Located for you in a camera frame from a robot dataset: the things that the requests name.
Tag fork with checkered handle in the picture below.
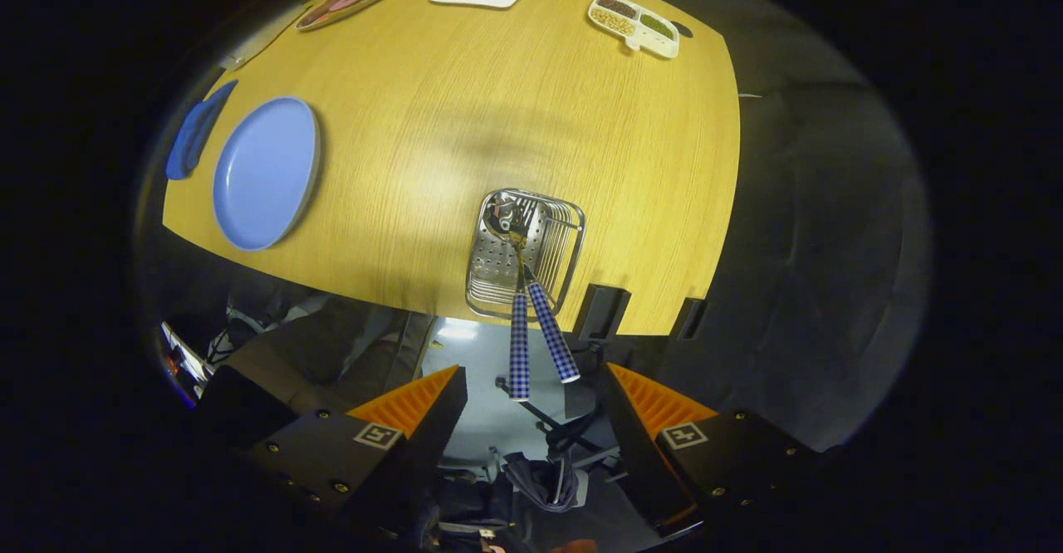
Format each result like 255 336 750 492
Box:
508 229 532 402

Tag person's grey trousers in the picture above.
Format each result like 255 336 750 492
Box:
224 296 434 421

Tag black chair base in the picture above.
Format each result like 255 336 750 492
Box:
496 376 624 475

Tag black table clamp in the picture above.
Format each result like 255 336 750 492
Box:
573 283 632 346
669 296 707 340

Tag spoon with checkered handle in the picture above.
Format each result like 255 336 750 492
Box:
484 194 581 384

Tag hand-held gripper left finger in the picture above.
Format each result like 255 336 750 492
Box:
245 365 468 537

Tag blue folded towel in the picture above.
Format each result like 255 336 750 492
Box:
165 80 239 181

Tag white divided bean dish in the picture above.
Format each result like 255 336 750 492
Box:
587 0 680 60

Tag blue round plate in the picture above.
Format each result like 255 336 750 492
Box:
213 96 321 252

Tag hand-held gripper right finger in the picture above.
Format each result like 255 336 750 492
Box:
598 362 823 537

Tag metal wire drain basket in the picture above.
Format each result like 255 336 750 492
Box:
465 188 586 322

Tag grey food plate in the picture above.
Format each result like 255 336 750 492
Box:
295 0 404 32

